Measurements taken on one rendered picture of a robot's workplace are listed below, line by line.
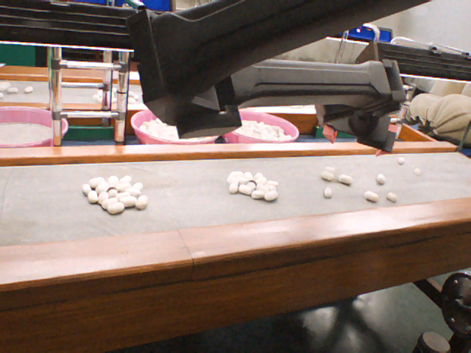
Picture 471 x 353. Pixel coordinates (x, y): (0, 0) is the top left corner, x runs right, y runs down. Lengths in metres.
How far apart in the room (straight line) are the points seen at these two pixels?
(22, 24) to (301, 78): 0.49
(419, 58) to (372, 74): 0.60
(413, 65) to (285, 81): 0.75
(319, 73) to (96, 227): 0.49
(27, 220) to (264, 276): 0.45
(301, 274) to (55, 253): 0.46
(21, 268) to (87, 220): 0.19
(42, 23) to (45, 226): 0.36
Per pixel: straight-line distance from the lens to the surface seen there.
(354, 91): 0.60
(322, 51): 6.92
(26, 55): 3.59
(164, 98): 0.34
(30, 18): 0.81
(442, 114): 3.97
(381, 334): 1.87
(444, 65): 1.32
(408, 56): 1.21
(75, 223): 0.82
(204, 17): 0.33
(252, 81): 0.46
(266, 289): 0.83
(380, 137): 0.84
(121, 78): 1.03
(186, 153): 1.07
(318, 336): 1.74
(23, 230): 0.81
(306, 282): 0.88
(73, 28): 0.81
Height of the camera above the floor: 1.20
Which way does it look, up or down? 26 degrees down
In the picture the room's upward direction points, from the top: 11 degrees clockwise
